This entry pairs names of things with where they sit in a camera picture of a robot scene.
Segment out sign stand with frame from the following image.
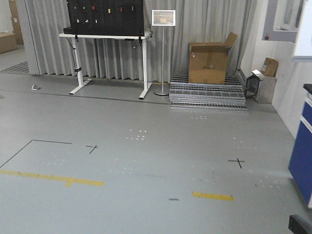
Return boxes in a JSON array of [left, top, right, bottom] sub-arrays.
[[152, 10, 176, 96]]

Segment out black metal frame object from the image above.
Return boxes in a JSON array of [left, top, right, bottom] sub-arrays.
[[244, 70, 263, 101]]

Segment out stacked metal grates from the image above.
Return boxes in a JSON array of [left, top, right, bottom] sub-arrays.
[[169, 75, 249, 114]]

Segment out large open cardboard box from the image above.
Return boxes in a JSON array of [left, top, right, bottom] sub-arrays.
[[189, 32, 238, 84]]

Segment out white standing desk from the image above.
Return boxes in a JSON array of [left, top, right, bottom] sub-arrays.
[[59, 31, 152, 99]]

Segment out small cardboard box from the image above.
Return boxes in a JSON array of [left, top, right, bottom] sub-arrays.
[[260, 58, 279, 77]]

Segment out small grey floor object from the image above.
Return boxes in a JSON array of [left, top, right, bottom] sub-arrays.
[[31, 85, 41, 90]]

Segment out cardboard boxes at left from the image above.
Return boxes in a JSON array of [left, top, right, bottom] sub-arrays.
[[0, 0, 24, 53]]

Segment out black pegboard panel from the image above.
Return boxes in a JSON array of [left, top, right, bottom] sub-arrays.
[[63, 0, 144, 37]]

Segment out grey curtain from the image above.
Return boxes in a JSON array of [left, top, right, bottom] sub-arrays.
[[17, 0, 257, 81]]

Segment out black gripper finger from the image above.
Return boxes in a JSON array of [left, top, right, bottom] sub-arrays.
[[288, 214, 312, 234]]

